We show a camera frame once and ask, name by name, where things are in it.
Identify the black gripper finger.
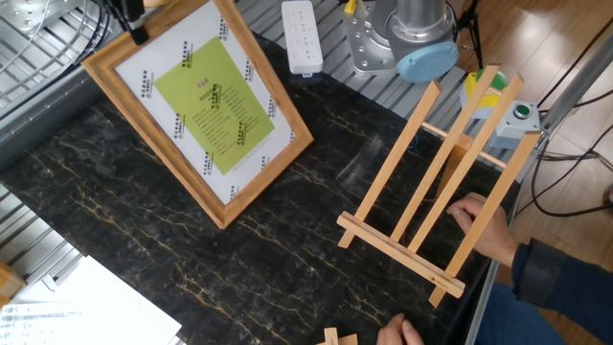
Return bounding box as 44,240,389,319
107,0,129,23
122,0,150,47

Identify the wooden photo frame green print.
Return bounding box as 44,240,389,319
80,0,315,230

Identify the wooden tabletop easel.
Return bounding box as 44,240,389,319
336,64,542,309

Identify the right forearm dark blue sleeve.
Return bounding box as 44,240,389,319
511,238,613,342

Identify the person's left hand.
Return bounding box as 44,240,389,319
376,313,425,345

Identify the person's right hand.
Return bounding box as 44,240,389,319
445,192,521,268

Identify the silver perforated aluminium plate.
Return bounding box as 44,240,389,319
0,0,85,33

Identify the white power strip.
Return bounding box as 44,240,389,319
281,0,325,78

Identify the white paper stack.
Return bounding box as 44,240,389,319
0,255,183,345

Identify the small cardboard box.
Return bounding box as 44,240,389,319
0,261,26,308

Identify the printed text paper sheet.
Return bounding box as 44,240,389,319
0,300,92,345

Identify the black tripod stand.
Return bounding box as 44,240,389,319
454,0,485,71

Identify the yellow button box green button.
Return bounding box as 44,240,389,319
459,69,509,121

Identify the small wooden block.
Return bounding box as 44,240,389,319
315,327,358,345

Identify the grey button box green button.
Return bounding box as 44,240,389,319
488,99,541,150

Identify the aluminium table edge profile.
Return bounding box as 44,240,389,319
463,191,521,345

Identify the blue jeans leg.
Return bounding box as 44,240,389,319
473,281,569,345

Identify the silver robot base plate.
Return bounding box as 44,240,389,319
342,0,408,77

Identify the black floor cable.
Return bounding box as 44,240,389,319
514,122,613,219

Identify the aluminium frame post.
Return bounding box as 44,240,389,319
538,35,613,138

